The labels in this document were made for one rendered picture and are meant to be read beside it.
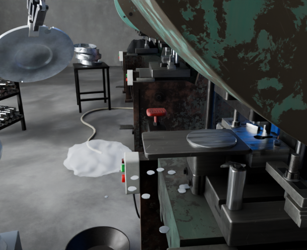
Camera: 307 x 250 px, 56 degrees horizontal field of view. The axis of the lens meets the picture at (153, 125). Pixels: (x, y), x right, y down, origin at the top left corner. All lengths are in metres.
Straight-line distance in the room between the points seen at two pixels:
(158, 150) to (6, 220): 1.36
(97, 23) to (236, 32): 7.10
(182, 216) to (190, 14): 0.55
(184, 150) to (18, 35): 0.65
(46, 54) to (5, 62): 0.14
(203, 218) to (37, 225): 1.26
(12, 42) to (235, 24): 0.92
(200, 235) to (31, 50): 0.81
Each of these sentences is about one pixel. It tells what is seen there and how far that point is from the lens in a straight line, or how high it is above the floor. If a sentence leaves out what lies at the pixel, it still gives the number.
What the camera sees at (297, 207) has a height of 0.73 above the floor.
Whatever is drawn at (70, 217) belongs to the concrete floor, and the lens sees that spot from 1.80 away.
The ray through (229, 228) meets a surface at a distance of 0.61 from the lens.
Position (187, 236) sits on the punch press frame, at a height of 0.65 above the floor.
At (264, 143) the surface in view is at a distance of 0.76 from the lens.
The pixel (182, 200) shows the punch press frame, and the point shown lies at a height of 0.64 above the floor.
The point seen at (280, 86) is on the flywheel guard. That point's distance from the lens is 0.22.
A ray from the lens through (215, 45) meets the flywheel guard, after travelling 0.20.
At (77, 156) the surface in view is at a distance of 2.15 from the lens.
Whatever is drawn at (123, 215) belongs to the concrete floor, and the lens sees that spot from 1.76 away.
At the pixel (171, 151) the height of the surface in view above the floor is 0.78.
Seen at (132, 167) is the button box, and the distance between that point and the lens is 0.98.
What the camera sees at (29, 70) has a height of 0.89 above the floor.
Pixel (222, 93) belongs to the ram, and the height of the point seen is 0.90.
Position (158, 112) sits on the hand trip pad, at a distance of 1.02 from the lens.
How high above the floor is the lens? 1.07
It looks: 20 degrees down
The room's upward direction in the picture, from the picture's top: straight up
